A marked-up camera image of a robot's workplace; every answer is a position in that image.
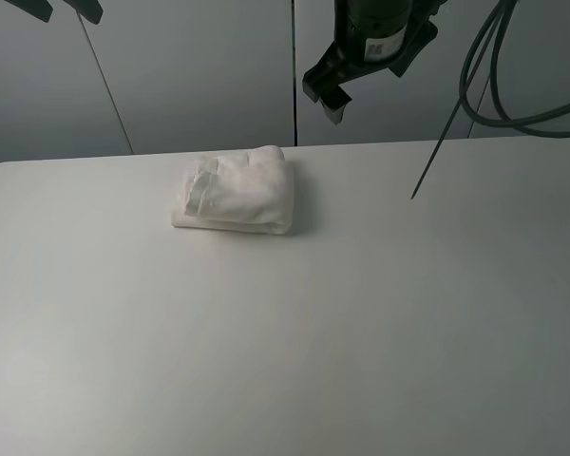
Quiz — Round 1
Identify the thin black cable tie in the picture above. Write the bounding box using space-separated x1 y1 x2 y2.
410 96 462 200

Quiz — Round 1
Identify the white towel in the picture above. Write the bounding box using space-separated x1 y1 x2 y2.
171 145 295 236

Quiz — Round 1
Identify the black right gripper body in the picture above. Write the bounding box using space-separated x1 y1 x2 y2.
332 0 441 80

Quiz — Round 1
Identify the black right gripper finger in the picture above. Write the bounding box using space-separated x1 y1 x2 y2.
302 41 356 101
319 86 352 125

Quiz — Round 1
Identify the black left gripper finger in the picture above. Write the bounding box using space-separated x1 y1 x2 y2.
65 0 104 24
5 0 53 23

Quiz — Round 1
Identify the black right camera cable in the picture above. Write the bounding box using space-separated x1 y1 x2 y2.
458 0 570 140

